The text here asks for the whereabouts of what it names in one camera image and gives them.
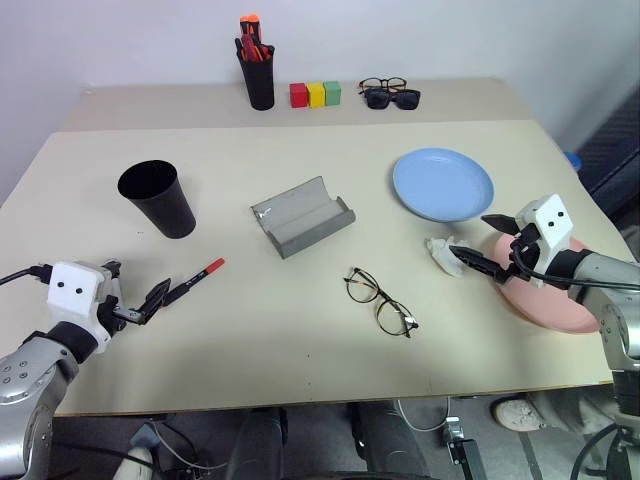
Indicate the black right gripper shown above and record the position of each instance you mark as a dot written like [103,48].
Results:
[524,239]

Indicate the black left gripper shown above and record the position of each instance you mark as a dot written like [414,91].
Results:
[108,313]

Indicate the white tissue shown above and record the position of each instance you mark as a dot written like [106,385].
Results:
[442,252]

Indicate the black pen with red cap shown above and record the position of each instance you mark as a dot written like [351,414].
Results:
[197,279]

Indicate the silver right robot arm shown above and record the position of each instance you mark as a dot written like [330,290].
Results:
[615,280]

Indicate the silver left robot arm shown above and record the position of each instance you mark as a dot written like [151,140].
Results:
[30,370]

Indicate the blue plate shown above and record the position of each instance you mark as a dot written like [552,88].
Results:
[442,185]

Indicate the pink plate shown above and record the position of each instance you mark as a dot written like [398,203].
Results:
[545,310]

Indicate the empty black cup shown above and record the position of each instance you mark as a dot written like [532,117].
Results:
[160,205]

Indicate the small blue round object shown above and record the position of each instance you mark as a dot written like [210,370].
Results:
[574,161]

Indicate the tortoiseshell clear eyeglasses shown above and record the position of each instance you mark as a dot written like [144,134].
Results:
[361,280]

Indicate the white and blue object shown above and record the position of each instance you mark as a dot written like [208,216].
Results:
[137,450]

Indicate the black woven chair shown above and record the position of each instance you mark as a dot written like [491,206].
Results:
[612,155]

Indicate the white shoe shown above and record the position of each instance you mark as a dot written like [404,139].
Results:
[517,415]

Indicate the open grey glasses case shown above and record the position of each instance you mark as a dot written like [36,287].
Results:
[305,220]

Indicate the black sunglasses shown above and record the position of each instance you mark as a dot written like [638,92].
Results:
[377,99]

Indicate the black-framed clear eyeglasses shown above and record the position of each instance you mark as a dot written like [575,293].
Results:
[369,82]

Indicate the green block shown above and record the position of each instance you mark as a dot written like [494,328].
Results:
[333,93]

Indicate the yellow block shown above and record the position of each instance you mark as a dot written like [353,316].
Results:
[316,95]

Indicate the red block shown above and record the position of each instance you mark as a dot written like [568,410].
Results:
[298,96]

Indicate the black cup holding screwdrivers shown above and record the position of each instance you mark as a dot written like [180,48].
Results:
[260,82]

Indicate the short orange-black screwdriver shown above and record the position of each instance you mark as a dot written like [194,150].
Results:
[252,52]

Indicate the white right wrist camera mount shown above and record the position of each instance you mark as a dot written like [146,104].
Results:
[552,222]

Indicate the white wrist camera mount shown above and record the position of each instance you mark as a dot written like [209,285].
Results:
[552,222]
[72,292]

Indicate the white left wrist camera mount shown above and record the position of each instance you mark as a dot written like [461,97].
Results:
[72,292]

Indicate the black metal bracket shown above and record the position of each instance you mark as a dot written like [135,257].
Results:
[462,447]

